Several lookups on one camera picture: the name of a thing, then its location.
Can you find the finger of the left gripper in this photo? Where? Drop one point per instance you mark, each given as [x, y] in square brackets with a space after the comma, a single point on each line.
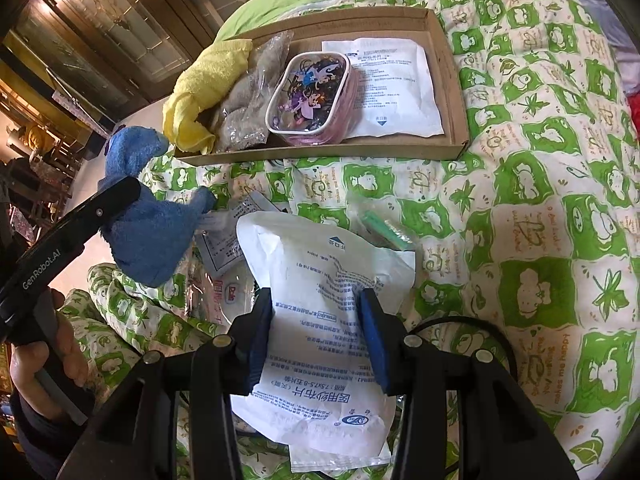
[84, 221]

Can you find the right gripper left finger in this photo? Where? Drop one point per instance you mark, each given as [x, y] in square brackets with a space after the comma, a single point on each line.
[250, 336]

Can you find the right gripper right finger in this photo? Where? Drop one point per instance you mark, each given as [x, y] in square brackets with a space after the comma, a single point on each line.
[384, 334]

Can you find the dried plum snack packet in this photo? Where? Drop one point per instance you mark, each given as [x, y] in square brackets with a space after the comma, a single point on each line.
[219, 300]

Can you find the blue towel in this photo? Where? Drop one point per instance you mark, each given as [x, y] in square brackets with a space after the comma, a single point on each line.
[150, 237]

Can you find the white gauze packet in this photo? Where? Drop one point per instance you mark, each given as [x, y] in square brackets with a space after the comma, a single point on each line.
[317, 391]
[395, 92]

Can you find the small bag green items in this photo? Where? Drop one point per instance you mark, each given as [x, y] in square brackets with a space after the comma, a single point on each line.
[377, 221]

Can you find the bagged brown fuzzy cloth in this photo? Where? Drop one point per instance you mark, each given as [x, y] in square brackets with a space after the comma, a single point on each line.
[239, 122]

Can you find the yellow towel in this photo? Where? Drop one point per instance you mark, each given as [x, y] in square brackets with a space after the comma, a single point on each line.
[200, 87]

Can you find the cartoon clear pouch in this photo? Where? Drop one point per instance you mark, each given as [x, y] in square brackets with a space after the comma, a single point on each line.
[312, 104]

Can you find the green herbal granule sachet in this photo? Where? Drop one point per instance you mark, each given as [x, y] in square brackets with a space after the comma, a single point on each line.
[215, 235]

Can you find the person left hand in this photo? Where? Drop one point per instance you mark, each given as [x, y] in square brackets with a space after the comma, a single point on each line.
[27, 360]

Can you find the green patterned quilt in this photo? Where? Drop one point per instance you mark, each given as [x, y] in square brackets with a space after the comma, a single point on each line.
[535, 228]

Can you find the wooden glass door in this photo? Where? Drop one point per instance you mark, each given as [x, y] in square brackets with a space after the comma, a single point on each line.
[121, 54]

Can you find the shallow cardboard box tray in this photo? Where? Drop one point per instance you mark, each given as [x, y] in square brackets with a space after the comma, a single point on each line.
[417, 24]

